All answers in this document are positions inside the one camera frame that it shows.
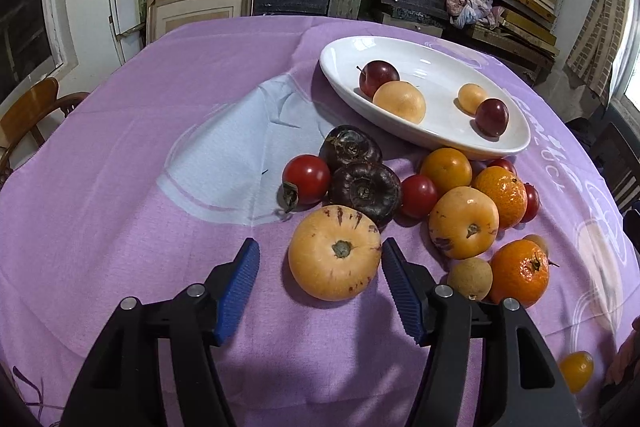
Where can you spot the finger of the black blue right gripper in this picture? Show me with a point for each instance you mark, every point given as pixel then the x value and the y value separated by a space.
pixel 520 382

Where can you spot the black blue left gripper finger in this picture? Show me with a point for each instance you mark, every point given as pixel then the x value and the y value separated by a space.
pixel 119 382

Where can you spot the small orange yellow fruit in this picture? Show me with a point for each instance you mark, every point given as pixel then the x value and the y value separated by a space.
pixel 577 369

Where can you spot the bumpy mandarin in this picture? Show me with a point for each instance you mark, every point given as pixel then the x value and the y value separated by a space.
pixel 506 191
pixel 520 270

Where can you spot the yellow pepino with stem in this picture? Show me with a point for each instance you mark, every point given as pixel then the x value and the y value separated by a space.
pixel 464 223

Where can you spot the small red tomato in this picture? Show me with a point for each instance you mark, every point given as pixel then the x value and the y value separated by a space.
pixel 418 196

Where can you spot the large yellow pepino melon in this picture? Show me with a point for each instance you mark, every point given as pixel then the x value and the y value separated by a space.
pixel 334 253

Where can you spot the dark purple fruit front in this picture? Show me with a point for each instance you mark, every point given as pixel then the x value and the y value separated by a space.
pixel 368 187

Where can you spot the dark purple fruit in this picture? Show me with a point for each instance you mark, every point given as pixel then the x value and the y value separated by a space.
pixel 368 187
pixel 345 144

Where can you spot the red tomato with stem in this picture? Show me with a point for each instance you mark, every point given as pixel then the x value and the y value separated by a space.
pixel 304 182

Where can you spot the small brown fruit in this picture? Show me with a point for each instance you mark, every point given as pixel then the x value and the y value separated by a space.
pixel 539 241

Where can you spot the person's right hand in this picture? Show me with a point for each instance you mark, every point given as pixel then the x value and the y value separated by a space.
pixel 627 357

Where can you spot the red cherry tomato right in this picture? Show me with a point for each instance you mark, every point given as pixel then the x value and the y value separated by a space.
pixel 532 204

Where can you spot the red cherry tomato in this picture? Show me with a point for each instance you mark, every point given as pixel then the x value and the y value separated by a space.
pixel 503 163
pixel 532 204

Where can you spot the purple tablecloth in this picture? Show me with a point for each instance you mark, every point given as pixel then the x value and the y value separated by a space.
pixel 170 164

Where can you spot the smooth orange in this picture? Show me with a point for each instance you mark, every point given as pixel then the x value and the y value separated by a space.
pixel 447 168

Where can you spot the red cherry tomato rear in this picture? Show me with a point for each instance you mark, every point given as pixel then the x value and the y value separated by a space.
pixel 503 163

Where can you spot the dark chair right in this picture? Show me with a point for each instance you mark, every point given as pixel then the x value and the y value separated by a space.
pixel 619 166

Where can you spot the dark red plum right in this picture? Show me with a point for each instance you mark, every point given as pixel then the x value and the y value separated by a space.
pixel 492 117

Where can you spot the dark red plum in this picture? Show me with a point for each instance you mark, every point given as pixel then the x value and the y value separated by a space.
pixel 492 117
pixel 374 74

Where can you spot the wooden chair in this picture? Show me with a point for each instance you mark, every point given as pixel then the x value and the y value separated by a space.
pixel 25 114

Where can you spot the white oval plate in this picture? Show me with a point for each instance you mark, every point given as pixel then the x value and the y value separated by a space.
pixel 438 77

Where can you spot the dark red plum left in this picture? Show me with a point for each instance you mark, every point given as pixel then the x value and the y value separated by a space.
pixel 374 74

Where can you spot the patterned curtain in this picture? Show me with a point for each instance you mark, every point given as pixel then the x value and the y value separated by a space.
pixel 592 58

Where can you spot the crumpled pink cloth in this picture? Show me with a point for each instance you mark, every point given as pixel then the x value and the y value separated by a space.
pixel 469 12

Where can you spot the framed picture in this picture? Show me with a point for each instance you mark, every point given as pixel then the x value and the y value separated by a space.
pixel 163 16

